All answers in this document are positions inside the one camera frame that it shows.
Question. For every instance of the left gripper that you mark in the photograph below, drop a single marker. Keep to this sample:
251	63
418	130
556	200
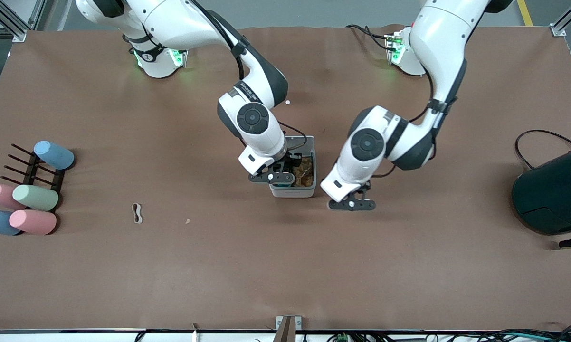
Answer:
366	186

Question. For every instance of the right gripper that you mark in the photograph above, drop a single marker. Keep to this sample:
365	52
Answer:
292	162

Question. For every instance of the white square trash bin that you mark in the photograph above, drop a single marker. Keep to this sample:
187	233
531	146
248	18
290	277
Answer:
292	192

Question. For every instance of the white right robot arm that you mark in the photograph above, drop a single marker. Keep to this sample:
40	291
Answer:
181	19

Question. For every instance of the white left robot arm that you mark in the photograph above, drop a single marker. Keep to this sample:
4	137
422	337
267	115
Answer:
442	42

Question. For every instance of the brown crumpled paper trash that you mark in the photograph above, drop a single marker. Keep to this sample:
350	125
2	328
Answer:
307	173

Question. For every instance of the brown paper table cover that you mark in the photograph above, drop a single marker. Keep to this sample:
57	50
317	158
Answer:
285	266

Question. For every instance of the tan rubber band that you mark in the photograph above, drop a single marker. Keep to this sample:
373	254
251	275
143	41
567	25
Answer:
137	219

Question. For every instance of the green foam cylinder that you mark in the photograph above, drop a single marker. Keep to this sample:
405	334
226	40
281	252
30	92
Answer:
35	197

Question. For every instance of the black cup drying rack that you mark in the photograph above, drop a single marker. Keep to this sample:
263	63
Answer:
31	172

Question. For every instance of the pink foam cylinder bottom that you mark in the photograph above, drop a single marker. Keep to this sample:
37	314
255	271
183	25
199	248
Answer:
33	222

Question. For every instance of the metal table edge bracket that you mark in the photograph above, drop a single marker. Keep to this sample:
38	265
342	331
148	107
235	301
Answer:
288	327

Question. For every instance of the aluminium frame profile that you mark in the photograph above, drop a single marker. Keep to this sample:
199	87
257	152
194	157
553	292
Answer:
14	26
563	23

